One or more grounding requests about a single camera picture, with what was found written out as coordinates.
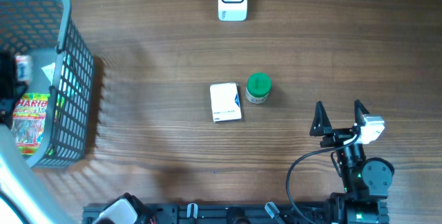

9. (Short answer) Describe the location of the white cardboard box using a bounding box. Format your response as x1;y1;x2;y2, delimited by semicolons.
209;82;242;122

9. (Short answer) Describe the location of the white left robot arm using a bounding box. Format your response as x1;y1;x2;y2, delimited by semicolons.
1;52;75;223

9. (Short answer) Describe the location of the Haribo worms candy bag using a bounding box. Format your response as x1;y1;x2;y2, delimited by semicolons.
12;93;50;156

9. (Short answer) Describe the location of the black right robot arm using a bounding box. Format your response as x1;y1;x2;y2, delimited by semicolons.
309;100;394;224

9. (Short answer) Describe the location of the red white tissue pack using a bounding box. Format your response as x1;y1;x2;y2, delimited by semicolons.
15;55;32;84

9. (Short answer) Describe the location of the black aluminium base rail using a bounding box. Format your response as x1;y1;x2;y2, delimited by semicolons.
81;202;390;224

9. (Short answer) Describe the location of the grey plastic shopping basket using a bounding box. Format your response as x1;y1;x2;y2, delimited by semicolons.
1;0;95;167

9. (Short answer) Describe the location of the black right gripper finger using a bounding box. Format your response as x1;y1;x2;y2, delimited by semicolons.
354;100;370;126
309;101;332;136

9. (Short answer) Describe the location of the green lid spice jar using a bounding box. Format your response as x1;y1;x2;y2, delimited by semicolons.
246;73;272;104

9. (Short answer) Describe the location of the mint green tissue pack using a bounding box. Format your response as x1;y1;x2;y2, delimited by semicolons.
41;53;91;97

